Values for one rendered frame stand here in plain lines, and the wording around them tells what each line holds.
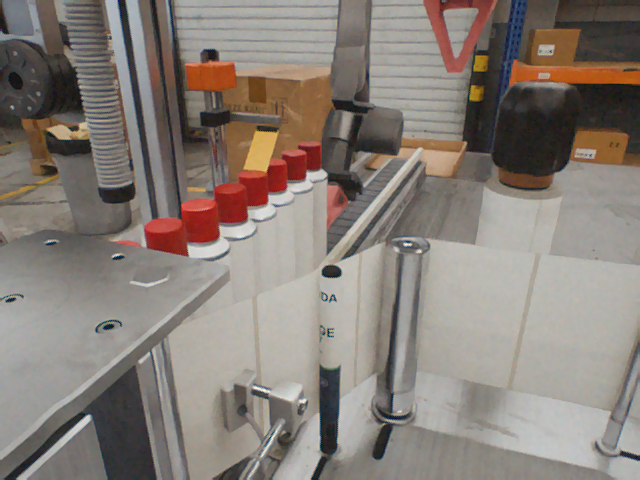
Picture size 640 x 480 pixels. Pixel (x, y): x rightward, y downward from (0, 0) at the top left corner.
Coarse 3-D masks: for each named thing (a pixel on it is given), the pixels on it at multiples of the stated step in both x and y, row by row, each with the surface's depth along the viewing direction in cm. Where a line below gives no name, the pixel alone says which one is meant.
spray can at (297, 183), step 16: (288, 160) 61; (304, 160) 62; (288, 176) 62; (304, 176) 62; (304, 192) 62; (304, 208) 63; (304, 224) 64; (304, 240) 65; (304, 256) 66; (304, 272) 67
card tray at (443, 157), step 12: (408, 144) 167; (420, 144) 165; (432, 144) 164; (444, 144) 162; (456, 144) 161; (384, 156) 157; (396, 156) 157; (408, 156) 157; (432, 156) 157; (444, 156) 157; (456, 156) 156; (372, 168) 144; (432, 168) 144; (444, 168) 144; (456, 168) 141
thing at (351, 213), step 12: (384, 168) 128; (396, 168) 128; (372, 180) 118; (384, 180) 118; (372, 192) 110; (396, 192) 110; (348, 204) 103; (360, 204) 103; (384, 204) 103; (348, 216) 96; (336, 228) 91; (348, 228) 91; (336, 240) 86; (360, 240) 86; (348, 252) 82
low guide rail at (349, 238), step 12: (420, 156) 131; (408, 168) 118; (396, 180) 107; (384, 192) 99; (372, 204) 93; (360, 216) 87; (372, 216) 91; (360, 228) 84; (348, 240) 78; (336, 252) 74; (324, 264) 70
